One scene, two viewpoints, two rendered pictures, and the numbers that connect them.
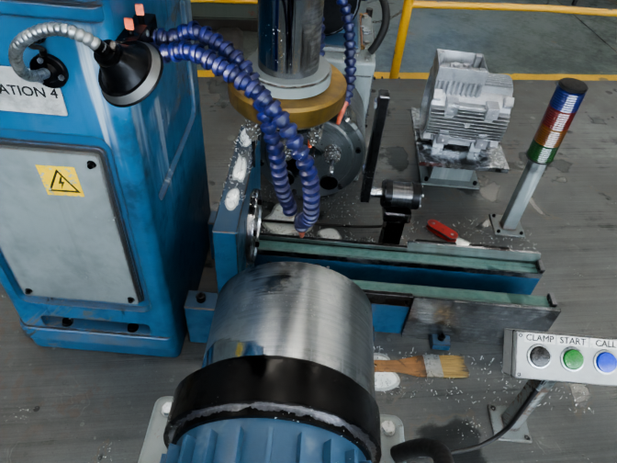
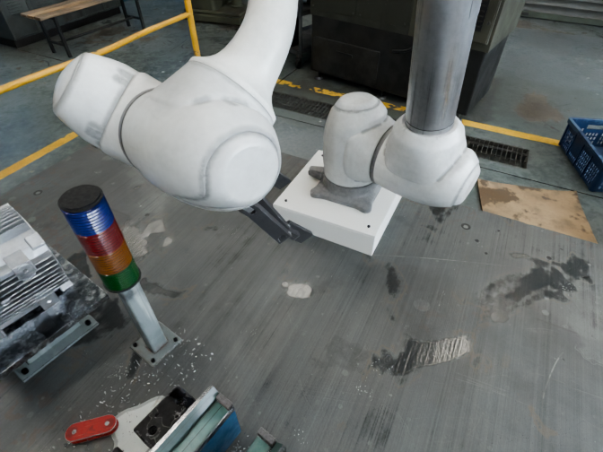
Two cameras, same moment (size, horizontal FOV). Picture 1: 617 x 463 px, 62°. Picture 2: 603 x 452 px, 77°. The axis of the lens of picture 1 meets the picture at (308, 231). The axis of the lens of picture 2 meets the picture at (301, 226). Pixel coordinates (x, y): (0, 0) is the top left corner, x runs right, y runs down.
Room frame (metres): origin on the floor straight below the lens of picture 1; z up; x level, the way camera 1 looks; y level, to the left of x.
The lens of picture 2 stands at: (0.50, -0.38, 1.57)
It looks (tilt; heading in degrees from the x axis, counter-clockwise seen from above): 44 degrees down; 307
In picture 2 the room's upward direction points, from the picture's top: straight up
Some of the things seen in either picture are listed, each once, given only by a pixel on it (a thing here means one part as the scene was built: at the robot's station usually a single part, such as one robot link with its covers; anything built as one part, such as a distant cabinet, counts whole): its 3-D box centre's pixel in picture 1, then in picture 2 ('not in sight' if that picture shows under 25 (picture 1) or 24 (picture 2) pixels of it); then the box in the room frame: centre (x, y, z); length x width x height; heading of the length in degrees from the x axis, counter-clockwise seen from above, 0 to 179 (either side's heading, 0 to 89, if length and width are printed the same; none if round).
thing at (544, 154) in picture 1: (543, 148); (117, 270); (1.01, -0.53, 1.05); 0.06 x 0.06 x 0.04
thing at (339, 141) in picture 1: (311, 125); not in sight; (1.04, 0.01, 1.04); 0.41 x 0.25 x 0.25; 0
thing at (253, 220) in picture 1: (254, 226); not in sight; (0.71, 0.10, 1.02); 0.15 x 0.02 x 0.15; 0
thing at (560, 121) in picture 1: (558, 115); (99, 233); (1.01, -0.53, 1.14); 0.06 x 0.06 x 0.04
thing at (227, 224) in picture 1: (223, 238); not in sight; (0.70, 0.17, 0.97); 0.30 x 0.11 x 0.34; 0
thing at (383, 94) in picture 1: (374, 150); not in sight; (0.84, -0.12, 1.12); 0.04 x 0.03 x 0.26; 90
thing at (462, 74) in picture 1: (457, 73); not in sight; (1.23, -0.34, 1.11); 0.12 x 0.11 x 0.07; 87
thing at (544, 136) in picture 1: (550, 132); (109, 252); (1.01, -0.53, 1.10); 0.06 x 0.06 x 0.04
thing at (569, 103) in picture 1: (567, 96); (88, 212); (1.01, -0.53, 1.19); 0.06 x 0.06 x 0.04
